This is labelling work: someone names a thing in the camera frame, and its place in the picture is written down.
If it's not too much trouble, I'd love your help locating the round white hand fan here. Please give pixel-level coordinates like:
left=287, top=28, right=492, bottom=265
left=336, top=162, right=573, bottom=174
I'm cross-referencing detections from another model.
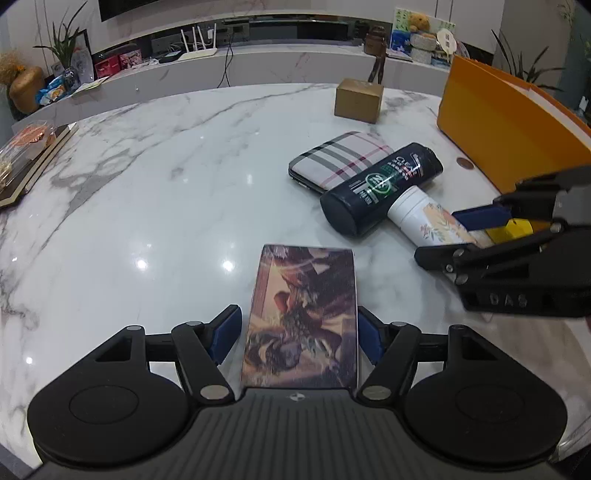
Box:
left=436, top=28, right=458, bottom=54

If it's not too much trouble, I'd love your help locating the thin green plant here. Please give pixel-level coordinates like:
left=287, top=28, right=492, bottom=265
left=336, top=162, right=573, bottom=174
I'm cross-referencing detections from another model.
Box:
left=33, top=2, right=90, bottom=70

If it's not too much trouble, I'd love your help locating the small brown gift box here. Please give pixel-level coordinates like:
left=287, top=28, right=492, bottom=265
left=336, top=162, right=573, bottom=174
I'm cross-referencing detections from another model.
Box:
left=334, top=78, right=385, bottom=123

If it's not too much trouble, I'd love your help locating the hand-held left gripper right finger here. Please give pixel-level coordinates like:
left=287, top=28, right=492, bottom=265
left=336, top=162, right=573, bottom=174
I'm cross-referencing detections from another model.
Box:
left=356, top=305, right=509, bottom=409

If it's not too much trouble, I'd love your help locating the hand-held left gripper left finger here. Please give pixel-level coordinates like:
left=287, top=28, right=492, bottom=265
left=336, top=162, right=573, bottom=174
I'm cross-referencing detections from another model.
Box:
left=83, top=304, right=243, bottom=407

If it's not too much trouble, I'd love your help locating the blue snack packet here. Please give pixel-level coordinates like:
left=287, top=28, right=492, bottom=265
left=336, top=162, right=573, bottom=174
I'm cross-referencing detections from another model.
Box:
left=37, top=76, right=70, bottom=106

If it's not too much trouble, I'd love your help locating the small yellow plastic object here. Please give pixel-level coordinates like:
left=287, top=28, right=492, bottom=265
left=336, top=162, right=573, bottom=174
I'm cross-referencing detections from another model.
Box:
left=485, top=219, right=534, bottom=245

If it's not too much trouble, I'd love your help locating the red gift box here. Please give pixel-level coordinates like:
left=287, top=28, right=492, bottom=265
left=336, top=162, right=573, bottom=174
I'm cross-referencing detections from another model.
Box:
left=95, top=56, right=122, bottom=78

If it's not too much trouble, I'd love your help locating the long-leaf potted plant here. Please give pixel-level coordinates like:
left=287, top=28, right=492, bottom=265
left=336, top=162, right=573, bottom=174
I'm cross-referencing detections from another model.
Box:
left=492, top=30, right=568, bottom=90

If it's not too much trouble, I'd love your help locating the plaid zip case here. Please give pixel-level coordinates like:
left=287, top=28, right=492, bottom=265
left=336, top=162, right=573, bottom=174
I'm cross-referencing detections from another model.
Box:
left=288, top=131, right=394, bottom=193

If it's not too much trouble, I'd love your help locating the white router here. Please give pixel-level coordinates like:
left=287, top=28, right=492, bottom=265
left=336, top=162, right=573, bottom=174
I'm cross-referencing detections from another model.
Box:
left=178, top=25, right=219, bottom=62

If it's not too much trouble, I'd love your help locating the fantasy art printed box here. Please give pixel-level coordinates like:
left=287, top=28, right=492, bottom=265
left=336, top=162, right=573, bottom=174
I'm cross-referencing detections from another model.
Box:
left=241, top=244, right=360, bottom=391

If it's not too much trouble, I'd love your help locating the brown leather camera case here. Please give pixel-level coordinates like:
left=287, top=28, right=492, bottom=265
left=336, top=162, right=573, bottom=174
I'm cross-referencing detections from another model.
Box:
left=364, top=25, right=389, bottom=84

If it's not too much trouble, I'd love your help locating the clear pastry container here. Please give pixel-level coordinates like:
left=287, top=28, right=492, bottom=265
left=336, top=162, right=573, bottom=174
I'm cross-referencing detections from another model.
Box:
left=0, top=121, right=58, bottom=188

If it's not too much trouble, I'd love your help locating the snack tray on book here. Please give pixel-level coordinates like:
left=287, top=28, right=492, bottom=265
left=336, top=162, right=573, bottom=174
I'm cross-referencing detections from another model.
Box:
left=0, top=124, right=80, bottom=210

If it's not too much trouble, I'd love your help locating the orange cardboard box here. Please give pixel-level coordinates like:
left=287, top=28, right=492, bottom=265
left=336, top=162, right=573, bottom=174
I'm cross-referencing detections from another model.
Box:
left=436, top=54, right=591, bottom=195

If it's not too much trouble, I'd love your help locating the white floral cream tube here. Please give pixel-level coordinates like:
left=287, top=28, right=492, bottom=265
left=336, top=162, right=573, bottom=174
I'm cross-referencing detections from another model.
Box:
left=387, top=186, right=490, bottom=250

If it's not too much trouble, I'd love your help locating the black television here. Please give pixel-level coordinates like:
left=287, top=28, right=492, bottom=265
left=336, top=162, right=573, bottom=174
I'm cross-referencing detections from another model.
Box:
left=99, top=0, right=352, bottom=21

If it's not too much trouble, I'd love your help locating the green paper sheet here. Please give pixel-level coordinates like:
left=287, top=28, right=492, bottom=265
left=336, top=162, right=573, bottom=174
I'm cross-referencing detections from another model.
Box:
left=71, top=76, right=112, bottom=97

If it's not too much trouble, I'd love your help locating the dried grass bunch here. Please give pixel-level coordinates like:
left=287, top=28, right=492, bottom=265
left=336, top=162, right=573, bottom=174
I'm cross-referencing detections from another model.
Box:
left=0, top=50, right=26, bottom=84

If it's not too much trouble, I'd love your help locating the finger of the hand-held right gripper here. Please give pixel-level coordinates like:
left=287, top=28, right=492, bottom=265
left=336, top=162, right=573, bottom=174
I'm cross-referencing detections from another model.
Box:
left=452, top=166, right=591, bottom=232
left=414, top=224, right=568, bottom=287

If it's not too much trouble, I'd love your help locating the marble television console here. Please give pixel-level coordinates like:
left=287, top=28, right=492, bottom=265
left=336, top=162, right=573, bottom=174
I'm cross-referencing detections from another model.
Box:
left=11, top=37, right=451, bottom=134

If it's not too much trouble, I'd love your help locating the golden vase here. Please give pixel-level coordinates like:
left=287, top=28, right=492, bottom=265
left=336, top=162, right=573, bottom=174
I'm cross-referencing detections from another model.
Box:
left=8, top=66, right=46, bottom=115

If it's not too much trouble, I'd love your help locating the teddy bear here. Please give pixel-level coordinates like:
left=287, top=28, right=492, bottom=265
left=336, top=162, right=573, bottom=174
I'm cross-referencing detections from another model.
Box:
left=409, top=13, right=437, bottom=35

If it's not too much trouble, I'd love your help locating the dark shampoo bottle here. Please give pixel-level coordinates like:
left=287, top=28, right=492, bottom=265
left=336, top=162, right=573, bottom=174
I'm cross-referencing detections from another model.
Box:
left=320, top=142, right=444, bottom=238

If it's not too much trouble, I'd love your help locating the black power cable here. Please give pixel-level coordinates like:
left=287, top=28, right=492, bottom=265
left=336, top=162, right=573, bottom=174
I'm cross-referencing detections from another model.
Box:
left=217, top=28, right=236, bottom=88

